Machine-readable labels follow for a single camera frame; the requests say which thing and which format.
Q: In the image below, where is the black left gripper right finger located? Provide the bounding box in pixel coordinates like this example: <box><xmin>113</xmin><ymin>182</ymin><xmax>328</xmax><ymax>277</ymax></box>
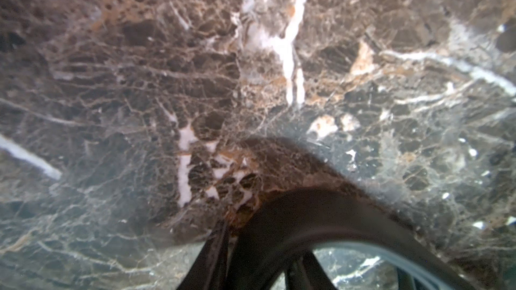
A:
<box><xmin>285</xmin><ymin>252</ymin><xmax>337</xmax><ymax>290</ymax></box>

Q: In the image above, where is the black belt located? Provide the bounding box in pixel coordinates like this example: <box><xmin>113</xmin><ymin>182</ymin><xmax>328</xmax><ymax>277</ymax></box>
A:
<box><xmin>226</xmin><ymin>188</ymin><xmax>471</xmax><ymax>289</ymax></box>

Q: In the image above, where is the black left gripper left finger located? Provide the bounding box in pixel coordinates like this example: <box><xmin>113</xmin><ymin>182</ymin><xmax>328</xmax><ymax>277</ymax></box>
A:
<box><xmin>177</xmin><ymin>220</ymin><xmax>230</xmax><ymax>290</ymax></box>

